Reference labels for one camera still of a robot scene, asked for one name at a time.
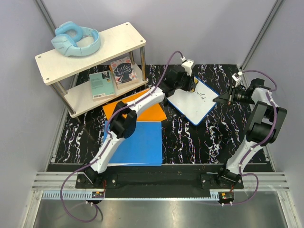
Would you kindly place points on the yellow bone shaped eraser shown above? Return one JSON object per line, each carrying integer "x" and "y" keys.
{"x": 193, "y": 84}

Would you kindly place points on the teal paperback book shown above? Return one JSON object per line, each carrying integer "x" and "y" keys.
{"x": 101, "y": 85}

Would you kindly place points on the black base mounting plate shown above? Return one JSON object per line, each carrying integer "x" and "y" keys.
{"x": 137, "y": 179}

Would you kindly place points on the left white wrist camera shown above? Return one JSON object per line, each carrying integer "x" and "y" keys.
{"x": 188, "y": 65}

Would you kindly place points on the aluminium rail frame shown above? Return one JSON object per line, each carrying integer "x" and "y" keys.
{"x": 50, "y": 183}

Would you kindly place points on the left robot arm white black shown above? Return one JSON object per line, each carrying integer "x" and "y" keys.
{"x": 122, "y": 123}

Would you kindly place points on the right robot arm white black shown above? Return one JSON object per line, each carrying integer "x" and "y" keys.
{"x": 261, "y": 129}

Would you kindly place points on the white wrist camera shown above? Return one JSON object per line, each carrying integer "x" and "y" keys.
{"x": 237, "y": 78}
{"x": 188, "y": 65}

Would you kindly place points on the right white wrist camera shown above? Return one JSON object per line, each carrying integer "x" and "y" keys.
{"x": 237, "y": 78}

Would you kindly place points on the orange folder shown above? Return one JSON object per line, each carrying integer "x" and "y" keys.
{"x": 153, "y": 114}

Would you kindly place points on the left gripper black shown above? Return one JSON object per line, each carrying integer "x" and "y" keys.
{"x": 191, "y": 84}

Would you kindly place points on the light blue headphones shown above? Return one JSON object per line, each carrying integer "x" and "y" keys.
{"x": 68, "y": 34}

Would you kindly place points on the Little Women book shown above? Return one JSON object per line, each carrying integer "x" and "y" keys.
{"x": 123, "y": 72}

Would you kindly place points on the blue folder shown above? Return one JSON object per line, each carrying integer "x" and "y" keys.
{"x": 142, "y": 148}

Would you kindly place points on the blue framed whiteboard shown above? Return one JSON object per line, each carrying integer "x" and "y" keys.
{"x": 194, "y": 105}

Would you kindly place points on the white two tier shelf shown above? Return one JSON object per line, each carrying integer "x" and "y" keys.
{"x": 116, "y": 41}

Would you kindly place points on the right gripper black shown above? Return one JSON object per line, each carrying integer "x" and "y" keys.
{"x": 223, "y": 99}

